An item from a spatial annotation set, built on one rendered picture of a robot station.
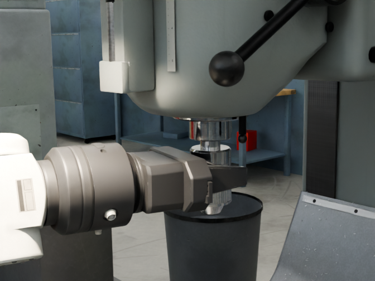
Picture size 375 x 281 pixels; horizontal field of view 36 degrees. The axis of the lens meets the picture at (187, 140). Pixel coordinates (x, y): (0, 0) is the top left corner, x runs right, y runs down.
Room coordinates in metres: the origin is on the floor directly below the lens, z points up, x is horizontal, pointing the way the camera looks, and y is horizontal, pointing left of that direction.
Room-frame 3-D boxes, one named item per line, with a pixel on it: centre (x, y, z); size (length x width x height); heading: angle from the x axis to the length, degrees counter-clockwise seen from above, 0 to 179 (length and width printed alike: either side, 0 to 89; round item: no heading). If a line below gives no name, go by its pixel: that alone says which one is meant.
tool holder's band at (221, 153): (0.64, -0.03, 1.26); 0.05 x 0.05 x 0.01
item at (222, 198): (0.64, -0.03, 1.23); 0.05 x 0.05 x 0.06
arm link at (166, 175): (0.60, 0.06, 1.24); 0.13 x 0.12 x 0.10; 27
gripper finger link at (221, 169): (0.61, -0.04, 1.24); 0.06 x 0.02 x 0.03; 117
